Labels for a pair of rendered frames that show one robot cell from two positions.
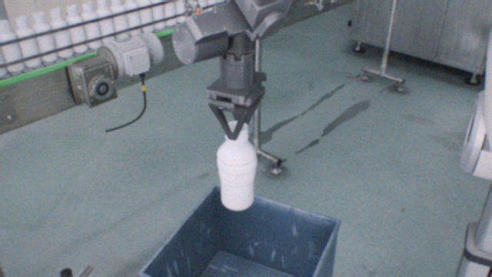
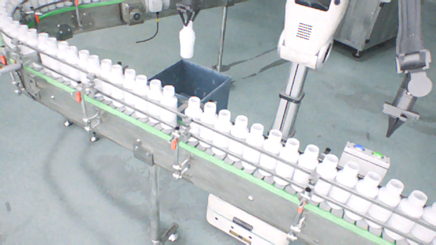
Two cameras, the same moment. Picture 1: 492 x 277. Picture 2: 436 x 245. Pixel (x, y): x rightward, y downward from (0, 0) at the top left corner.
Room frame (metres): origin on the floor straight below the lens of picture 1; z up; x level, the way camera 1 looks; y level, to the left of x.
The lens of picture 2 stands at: (-0.71, -0.21, 1.78)
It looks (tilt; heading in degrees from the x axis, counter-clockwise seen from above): 38 degrees down; 1
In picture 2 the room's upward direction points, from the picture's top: 7 degrees clockwise
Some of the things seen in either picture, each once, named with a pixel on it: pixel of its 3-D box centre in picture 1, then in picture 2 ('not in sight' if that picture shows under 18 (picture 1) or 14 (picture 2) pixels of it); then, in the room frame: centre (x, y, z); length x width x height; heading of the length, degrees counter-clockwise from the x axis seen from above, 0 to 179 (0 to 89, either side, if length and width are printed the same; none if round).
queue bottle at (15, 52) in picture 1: (8, 46); not in sight; (1.48, 0.79, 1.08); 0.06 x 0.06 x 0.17
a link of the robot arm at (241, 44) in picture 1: (234, 33); not in sight; (0.69, 0.02, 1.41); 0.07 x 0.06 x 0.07; 130
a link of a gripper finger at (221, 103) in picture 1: (235, 111); (187, 15); (0.68, 0.02, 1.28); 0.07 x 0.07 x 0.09; 67
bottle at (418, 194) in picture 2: not in sight; (405, 214); (-0.09, -0.74, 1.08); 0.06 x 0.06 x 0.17
